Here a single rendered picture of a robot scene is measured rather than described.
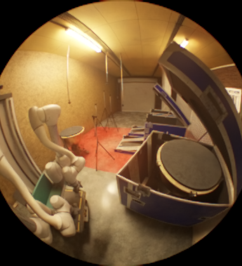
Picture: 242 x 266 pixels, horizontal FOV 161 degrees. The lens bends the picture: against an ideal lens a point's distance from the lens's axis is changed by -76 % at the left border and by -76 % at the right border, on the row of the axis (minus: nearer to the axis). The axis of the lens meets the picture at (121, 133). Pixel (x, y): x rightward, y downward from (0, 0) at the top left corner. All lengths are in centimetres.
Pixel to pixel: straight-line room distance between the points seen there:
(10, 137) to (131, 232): 176
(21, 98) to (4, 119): 158
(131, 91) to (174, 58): 748
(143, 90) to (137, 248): 821
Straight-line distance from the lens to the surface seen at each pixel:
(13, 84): 254
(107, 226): 156
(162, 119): 276
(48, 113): 77
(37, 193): 104
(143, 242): 158
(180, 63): 35
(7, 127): 95
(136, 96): 772
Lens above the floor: 154
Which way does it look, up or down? 25 degrees down
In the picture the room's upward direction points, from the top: 3 degrees counter-clockwise
